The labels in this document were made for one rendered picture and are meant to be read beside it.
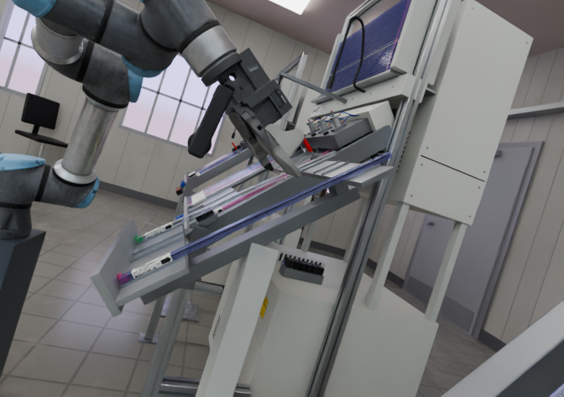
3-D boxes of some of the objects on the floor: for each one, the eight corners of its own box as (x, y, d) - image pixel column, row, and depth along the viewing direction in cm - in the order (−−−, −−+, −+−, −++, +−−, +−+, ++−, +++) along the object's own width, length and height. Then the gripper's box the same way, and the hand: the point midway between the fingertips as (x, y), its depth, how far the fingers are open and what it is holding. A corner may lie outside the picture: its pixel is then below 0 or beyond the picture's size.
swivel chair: (70, 181, 465) (91, 113, 464) (44, 185, 400) (70, 105, 399) (20, 167, 452) (42, 97, 451) (-14, 168, 388) (12, 86, 386)
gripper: (260, 26, 41) (340, 151, 46) (234, 64, 60) (294, 150, 65) (206, 63, 40) (295, 188, 45) (197, 90, 58) (260, 176, 64)
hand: (282, 176), depth 55 cm, fingers open, 14 cm apart
